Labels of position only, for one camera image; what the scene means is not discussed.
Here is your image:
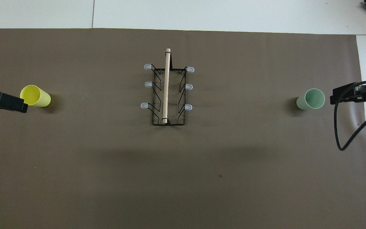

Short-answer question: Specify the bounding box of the black wire cup rack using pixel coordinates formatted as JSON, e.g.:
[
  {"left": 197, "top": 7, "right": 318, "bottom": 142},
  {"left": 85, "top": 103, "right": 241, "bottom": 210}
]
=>
[{"left": 140, "top": 48, "right": 195, "bottom": 126}]

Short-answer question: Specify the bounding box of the brown table mat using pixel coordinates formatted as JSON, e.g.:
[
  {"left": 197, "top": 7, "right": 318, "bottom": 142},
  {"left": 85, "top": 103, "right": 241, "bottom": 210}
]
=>
[{"left": 0, "top": 28, "right": 366, "bottom": 229}]

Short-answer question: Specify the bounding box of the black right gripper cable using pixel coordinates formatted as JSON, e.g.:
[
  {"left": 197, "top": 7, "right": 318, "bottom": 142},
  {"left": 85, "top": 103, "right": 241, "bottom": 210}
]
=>
[{"left": 334, "top": 80, "right": 366, "bottom": 151}]

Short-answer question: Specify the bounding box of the pale green plastic cup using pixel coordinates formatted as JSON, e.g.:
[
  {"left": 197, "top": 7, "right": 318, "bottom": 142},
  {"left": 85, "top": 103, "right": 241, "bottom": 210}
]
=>
[{"left": 296, "top": 88, "right": 325, "bottom": 111}]

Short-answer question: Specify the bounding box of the yellow plastic cup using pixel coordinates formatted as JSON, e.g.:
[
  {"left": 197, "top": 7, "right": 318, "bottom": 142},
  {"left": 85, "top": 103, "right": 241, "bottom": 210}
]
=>
[{"left": 20, "top": 85, "right": 51, "bottom": 108}]

